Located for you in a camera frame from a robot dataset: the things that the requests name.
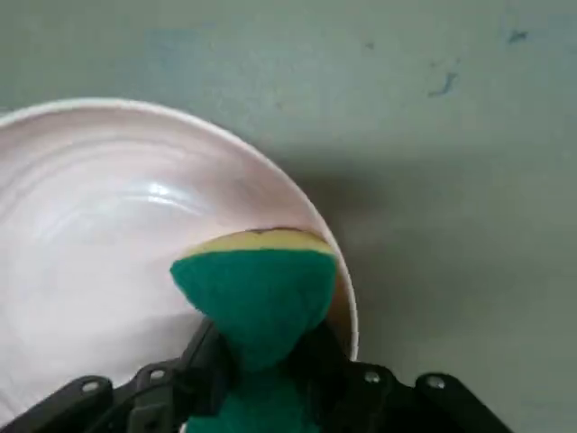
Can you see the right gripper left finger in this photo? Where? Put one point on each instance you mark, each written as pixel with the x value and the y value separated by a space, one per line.
pixel 149 397

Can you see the green and yellow sponge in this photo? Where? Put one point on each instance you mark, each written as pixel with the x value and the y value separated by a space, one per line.
pixel 252 293

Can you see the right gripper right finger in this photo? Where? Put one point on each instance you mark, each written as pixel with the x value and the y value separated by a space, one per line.
pixel 369 401

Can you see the pink plate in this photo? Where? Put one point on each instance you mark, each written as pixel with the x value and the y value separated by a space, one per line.
pixel 90 248

